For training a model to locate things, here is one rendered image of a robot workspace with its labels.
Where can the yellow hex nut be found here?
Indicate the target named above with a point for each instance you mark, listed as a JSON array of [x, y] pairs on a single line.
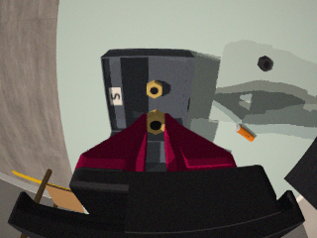
[[155, 122], [154, 89]]

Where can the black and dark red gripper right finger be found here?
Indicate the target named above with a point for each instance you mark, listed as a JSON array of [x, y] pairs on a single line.
[[191, 152]]

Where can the grey three-compartment bin rack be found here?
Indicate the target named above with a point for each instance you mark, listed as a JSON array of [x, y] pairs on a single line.
[[171, 67]]

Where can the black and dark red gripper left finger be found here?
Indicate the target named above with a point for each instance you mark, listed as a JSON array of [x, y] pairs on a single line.
[[125, 150]]

